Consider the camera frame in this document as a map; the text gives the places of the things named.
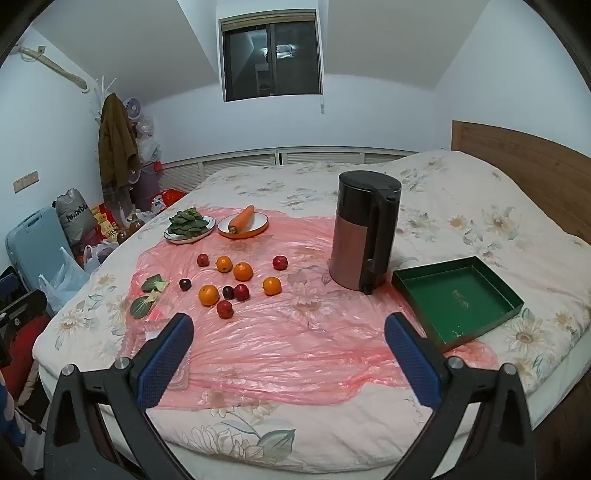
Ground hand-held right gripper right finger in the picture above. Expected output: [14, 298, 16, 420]
[384, 312, 550, 480]

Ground wrapped wall pipe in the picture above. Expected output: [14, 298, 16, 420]
[16, 44, 90, 93]

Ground purple bin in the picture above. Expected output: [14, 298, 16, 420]
[131, 161, 162, 213]

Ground pink plastic sheet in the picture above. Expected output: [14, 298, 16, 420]
[121, 208, 502, 411]

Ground white plate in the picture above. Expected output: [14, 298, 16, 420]
[164, 215, 217, 244]

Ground wooden headboard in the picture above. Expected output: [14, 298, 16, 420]
[450, 120, 591, 245]

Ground dark window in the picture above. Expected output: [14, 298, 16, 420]
[218, 11, 322, 102]

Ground red and yellow boxes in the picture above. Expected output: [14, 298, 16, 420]
[90, 203, 121, 241]

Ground white plastic bag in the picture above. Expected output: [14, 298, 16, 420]
[38, 247, 90, 315]
[82, 242, 118, 273]

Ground green box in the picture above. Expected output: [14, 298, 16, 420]
[392, 257, 526, 354]

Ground carrot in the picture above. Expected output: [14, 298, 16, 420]
[228, 205, 256, 234]

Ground orange rimmed plate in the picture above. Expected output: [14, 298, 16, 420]
[217, 213, 271, 239]

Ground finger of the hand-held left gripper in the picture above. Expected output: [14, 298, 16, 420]
[0, 265, 23, 297]
[0, 291, 49, 334]

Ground clear plastic bags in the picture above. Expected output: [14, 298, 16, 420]
[136, 115, 162, 162]

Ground grey bag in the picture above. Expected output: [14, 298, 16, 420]
[55, 188, 99, 245]

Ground white coat rack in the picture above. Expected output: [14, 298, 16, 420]
[83, 76, 118, 125]

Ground pink and black kettle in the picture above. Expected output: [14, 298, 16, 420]
[329, 170, 402, 295]

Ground green leafy vegetables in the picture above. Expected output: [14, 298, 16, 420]
[167, 208, 209, 239]

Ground light blue suitcase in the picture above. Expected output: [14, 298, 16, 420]
[6, 207, 75, 296]

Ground white slatted cabinet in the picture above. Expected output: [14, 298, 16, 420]
[159, 147, 419, 195]

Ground brown coat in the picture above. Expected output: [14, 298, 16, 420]
[98, 92, 141, 189]

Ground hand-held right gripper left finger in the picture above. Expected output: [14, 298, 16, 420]
[42, 312, 195, 480]

